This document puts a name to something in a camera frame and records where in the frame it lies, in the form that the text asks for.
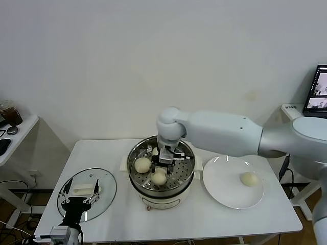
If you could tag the white side desk with cup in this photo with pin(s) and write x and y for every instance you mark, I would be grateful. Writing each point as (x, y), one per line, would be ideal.
(25, 127)

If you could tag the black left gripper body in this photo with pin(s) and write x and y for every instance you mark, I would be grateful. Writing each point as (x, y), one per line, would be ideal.
(74, 208)

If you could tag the white wall socket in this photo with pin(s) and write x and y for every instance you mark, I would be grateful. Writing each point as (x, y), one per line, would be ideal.
(34, 175)

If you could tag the cream electric cooking pot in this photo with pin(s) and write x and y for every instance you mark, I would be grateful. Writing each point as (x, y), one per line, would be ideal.
(163, 201)

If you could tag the small round grey disc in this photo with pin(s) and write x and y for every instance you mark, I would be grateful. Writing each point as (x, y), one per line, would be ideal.
(12, 130)

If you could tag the white side desk with laptop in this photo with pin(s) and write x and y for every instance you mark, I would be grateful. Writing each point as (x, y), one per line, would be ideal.
(304, 201)

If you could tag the stainless steel steamer basket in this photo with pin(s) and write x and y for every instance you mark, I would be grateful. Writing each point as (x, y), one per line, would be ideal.
(184, 176)

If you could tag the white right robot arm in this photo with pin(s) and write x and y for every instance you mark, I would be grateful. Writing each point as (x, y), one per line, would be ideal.
(217, 130)

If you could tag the white round plate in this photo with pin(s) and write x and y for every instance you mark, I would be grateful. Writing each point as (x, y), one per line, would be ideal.
(230, 183)

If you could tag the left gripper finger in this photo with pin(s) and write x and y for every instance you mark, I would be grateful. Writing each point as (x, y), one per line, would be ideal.
(96, 186)
(68, 185)

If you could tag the white steamed baozi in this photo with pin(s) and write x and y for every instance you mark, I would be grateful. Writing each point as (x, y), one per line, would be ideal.
(249, 179)
(154, 151)
(159, 178)
(141, 164)

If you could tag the grey open laptop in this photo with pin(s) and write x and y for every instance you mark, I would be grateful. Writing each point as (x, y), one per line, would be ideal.
(316, 102)

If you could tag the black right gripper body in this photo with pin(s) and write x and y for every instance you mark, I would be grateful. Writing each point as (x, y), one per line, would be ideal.
(155, 160)

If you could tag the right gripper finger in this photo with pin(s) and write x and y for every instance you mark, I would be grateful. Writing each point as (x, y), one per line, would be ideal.
(152, 168)
(170, 169)

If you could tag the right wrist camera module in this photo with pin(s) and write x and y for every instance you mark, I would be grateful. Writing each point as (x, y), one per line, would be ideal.
(166, 156)

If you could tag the plastic iced coffee cup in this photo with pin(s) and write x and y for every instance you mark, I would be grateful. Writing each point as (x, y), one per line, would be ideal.
(11, 116)

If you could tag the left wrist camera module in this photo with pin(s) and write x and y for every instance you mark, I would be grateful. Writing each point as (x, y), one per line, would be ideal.
(60, 232)

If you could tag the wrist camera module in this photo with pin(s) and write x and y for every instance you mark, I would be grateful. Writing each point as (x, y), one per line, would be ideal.
(60, 232)
(166, 156)

